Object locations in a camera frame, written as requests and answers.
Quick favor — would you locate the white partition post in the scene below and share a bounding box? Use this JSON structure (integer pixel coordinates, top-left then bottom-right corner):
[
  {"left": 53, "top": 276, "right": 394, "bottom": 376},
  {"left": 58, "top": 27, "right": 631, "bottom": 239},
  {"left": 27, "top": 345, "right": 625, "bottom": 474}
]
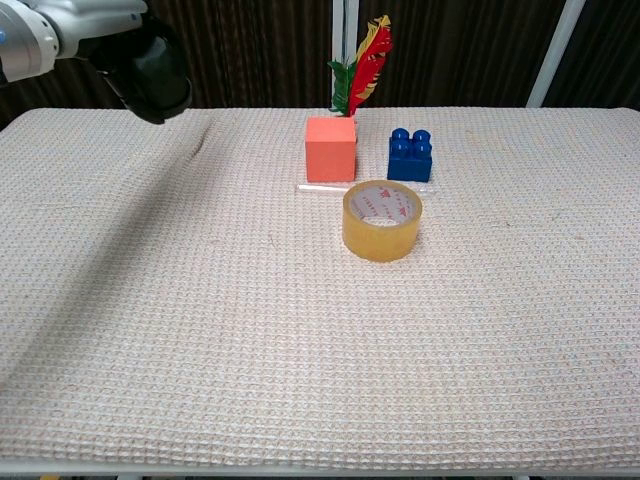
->
[
  {"left": 331, "top": 0, "right": 360, "bottom": 109},
  {"left": 525, "top": 0, "right": 586, "bottom": 109}
]

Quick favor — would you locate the red yellow green feather shuttlecock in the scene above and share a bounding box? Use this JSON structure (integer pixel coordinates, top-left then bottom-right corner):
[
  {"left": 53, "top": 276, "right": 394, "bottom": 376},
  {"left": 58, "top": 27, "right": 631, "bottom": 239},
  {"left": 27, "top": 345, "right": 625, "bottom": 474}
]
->
[{"left": 327, "top": 14, "right": 395, "bottom": 121}]

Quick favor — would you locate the beige waffle tablecloth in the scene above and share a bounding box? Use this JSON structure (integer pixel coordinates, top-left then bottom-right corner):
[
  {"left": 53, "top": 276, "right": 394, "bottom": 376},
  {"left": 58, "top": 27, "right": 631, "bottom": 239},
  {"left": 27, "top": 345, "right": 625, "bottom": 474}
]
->
[{"left": 0, "top": 106, "right": 640, "bottom": 469}]

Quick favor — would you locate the yellowish packing tape roll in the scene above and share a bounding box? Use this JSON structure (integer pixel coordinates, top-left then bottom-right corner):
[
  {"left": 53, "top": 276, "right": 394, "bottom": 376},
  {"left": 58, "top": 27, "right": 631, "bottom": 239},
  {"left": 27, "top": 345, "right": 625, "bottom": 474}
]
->
[{"left": 342, "top": 179, "right": 424, "bottom": 264}]

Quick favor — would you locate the black dice cup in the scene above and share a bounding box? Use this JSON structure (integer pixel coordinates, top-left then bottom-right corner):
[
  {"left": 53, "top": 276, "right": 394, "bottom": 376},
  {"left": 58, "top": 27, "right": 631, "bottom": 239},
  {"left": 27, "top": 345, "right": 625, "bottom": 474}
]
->
[{"left": 127, "top": 22, "right": 191, "bottom": 116}]

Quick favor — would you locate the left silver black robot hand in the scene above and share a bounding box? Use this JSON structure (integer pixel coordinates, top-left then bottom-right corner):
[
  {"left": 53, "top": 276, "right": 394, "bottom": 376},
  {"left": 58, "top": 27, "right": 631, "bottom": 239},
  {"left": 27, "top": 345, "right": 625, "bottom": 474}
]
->
[{"left": 37, "top": 0, "right": 187, "bottom": 126}]

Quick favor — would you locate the clear plastic tube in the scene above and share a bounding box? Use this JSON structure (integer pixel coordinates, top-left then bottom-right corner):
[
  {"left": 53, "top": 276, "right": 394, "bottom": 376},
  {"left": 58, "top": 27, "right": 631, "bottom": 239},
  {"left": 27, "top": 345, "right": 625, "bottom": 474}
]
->
[{"left": 295, "top": 182, "right": 434, "bottom": 198}]

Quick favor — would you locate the blue building brick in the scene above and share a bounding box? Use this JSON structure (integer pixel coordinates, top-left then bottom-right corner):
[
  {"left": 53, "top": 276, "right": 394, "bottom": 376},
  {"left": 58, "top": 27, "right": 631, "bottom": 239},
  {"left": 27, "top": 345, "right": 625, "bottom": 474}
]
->
[{"left": 386, "top": 127, "right": 434, "bottom": 184}]

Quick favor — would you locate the orange foam cube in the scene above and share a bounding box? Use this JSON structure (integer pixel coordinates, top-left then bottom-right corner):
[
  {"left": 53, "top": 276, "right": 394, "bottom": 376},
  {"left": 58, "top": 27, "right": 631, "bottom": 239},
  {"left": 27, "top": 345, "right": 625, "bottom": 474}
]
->
[{"left": 304, "top": 117, "right": 359, "bottom": 184}]

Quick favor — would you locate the dark brown curtain panel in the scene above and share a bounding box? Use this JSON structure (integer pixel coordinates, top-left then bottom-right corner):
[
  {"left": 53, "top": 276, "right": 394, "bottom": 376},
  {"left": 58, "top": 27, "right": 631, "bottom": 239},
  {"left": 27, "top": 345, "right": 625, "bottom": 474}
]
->
[
  {"left": 349, "top": 0, "right": 567, "bottom": 109},
  {"left": 144, "top": 0, "right": 346, "bottom": 109},
  {"left": 0, "top": 57, "right": 129, "bottom": 130},
  {"left": 543, "top": 0, "right": 640, "bottom": 109}
]

